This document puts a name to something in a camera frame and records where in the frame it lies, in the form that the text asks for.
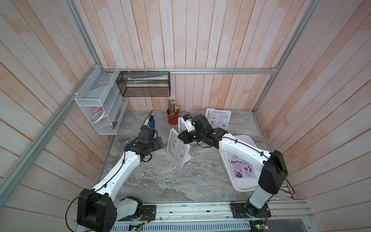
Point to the white wire mesh shelf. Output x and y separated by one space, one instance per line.
99 89

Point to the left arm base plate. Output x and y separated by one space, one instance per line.
147 213

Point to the white plastic tray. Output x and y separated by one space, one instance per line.
244 147

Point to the aluminium front rail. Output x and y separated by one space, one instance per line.
286 216

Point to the pencils and pens bundle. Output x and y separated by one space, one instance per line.
173 108

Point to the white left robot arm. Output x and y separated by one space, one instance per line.
98 210

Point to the blue stapler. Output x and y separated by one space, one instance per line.
152 122

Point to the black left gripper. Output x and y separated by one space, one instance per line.
157 147

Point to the white menu holder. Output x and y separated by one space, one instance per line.
218 119
183 131
187 155

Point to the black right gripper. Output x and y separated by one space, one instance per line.
186 137

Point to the black mesh basket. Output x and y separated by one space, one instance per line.
144 83

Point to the special menu sheet in tray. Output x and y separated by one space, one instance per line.
240 168

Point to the Dim Sum Inn menu right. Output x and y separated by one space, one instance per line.
219 119

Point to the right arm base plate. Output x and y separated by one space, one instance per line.
247 210

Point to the red metal pen cup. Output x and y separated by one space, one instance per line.
172 119

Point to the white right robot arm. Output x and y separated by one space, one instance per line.
272 166

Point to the white tape roll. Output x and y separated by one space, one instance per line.
98 116

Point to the dim sum inn menu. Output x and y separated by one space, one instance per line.
176 148
219 119

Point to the Dim Sum Inn menu front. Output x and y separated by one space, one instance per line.
176 148

